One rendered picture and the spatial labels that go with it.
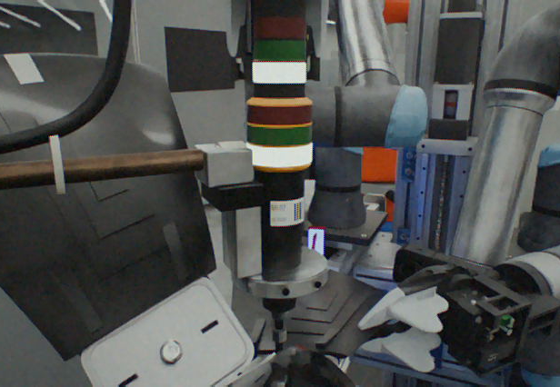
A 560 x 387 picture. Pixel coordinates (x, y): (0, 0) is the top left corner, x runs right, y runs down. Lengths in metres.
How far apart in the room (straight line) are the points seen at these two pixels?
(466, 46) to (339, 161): 0.37
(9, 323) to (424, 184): 1.02
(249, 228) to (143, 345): 0.10
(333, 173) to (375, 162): 3.17
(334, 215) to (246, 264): 0.84
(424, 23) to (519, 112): 0.59
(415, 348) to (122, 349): 0.29
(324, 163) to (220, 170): 0.85
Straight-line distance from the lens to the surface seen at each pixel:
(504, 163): 0.71
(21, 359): 1.33
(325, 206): 1.15
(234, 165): 0.29
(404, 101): 0.58
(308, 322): 0.46
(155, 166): 0.29
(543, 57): 0.73
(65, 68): 0.43
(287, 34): 0.30
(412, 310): 0.47
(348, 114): 0.56
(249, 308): 0.49
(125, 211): 0.34
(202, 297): 0.32
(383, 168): 4.32
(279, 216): 0.31
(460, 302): 0.50
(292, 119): 0.30
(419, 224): 1.22
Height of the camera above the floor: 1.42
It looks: 16 degrees down
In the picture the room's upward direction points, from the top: straight up
